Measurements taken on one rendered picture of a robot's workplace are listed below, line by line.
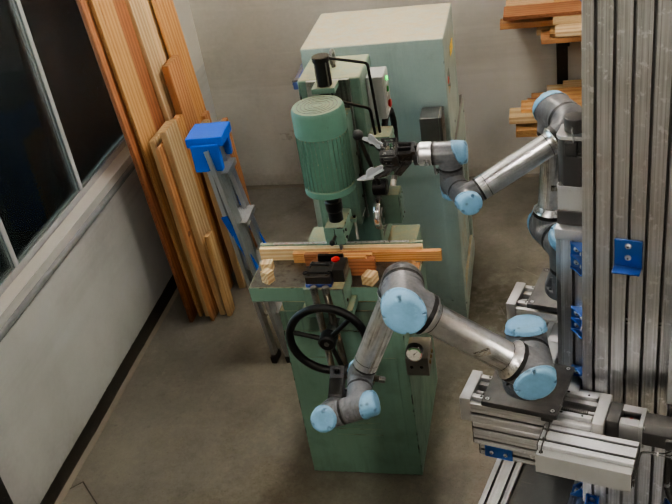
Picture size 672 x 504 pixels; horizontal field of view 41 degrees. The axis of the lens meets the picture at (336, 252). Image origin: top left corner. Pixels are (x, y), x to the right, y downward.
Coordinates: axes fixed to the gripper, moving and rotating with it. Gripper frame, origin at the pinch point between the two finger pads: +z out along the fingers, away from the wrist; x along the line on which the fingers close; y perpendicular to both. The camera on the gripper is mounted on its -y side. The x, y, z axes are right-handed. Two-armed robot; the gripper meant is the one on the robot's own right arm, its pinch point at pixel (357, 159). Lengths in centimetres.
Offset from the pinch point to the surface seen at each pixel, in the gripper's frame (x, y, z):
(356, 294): 34.6, -32.7, 5.4
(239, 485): 93, -98, 64
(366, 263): 24.3, -30.2, 2.0
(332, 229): 14.0, -23.6, 13.2
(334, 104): -15.3, 9.7, 6.6
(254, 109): -143, -198, 117
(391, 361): 52, -57, -3
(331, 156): -1.0, 1.4, 8.6
